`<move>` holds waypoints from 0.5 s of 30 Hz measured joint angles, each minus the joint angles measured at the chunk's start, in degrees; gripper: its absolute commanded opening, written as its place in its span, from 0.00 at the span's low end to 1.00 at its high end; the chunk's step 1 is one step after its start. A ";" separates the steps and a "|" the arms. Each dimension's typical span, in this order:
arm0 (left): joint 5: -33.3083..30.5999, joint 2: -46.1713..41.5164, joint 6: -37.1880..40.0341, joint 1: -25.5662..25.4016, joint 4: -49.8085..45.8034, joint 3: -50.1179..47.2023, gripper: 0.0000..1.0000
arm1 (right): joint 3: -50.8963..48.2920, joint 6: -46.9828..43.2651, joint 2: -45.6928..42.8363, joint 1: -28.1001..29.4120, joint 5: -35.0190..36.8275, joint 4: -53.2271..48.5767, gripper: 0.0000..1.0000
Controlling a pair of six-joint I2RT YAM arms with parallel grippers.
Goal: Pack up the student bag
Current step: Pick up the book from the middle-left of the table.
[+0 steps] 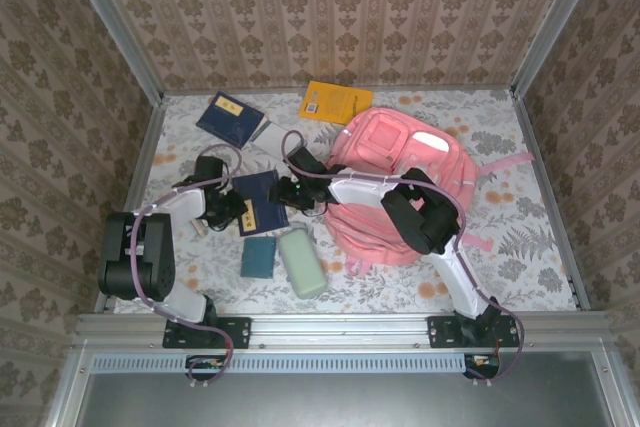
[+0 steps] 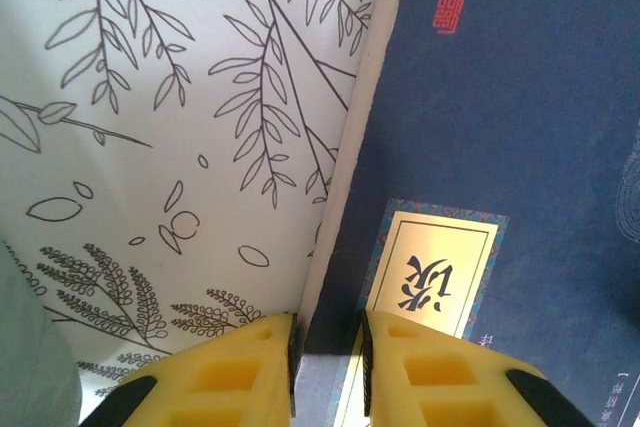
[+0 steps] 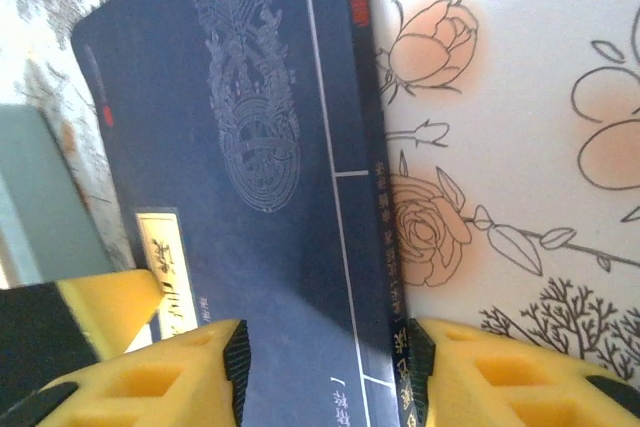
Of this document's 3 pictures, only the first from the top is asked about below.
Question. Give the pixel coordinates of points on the dark blue book yellow label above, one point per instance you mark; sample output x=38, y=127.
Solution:
x=265, y=219
x=227, y=119

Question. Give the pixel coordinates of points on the small beige block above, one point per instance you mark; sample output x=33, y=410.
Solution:
x=200, y=228

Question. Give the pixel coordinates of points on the small teal notebook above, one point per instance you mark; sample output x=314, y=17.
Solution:
x=257, y=257

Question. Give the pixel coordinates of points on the white notebook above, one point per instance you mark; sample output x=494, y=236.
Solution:
x=275, y=139

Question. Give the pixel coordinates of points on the pale green pencil case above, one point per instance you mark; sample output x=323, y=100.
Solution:
x=302, y=267

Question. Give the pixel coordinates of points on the pink backpack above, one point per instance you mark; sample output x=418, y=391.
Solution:
x=380, y=137

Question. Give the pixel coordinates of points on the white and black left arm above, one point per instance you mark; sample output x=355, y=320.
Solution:
x=135, y=257

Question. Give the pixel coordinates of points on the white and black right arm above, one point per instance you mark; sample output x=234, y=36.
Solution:
x=425, y=217

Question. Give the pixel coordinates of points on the floral tablecloth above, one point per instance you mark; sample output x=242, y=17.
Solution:
x=400, y=292

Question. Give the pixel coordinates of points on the grey metal sheet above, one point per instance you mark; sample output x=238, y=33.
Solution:
x=350, y=402

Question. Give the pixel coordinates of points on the aluminium side rail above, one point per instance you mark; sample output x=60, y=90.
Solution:
x=550, y=197
x=144, y=162

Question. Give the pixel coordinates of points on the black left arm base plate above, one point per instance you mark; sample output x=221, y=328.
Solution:
x=240, y=332

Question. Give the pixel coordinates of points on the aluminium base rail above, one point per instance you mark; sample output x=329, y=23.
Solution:
x=340, y=329

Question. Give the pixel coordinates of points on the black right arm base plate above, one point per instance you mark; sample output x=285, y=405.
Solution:
x=442, y=332

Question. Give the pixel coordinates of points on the aluminium corner post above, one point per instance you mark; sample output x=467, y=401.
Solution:
x=557, y=22
x=114, y=22

